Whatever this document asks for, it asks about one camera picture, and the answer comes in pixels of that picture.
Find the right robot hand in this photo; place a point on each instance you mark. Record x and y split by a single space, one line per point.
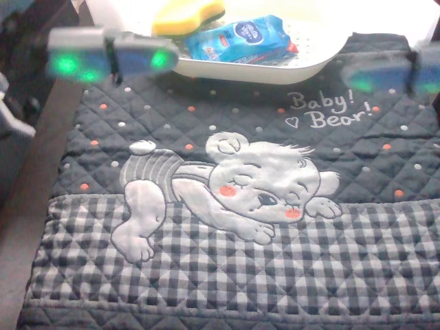
378 74

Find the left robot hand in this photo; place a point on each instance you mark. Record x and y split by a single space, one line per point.
144 56

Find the yellow sponge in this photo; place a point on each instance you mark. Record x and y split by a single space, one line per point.
185 17

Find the blue tissue packet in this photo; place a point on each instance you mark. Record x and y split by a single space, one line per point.
240 41

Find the white plastic tray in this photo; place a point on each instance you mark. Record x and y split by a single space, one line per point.
309 51

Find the grey white robot part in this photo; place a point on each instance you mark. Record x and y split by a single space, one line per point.
15 118

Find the grey bear print quilt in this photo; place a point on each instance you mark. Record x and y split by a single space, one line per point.
220 240

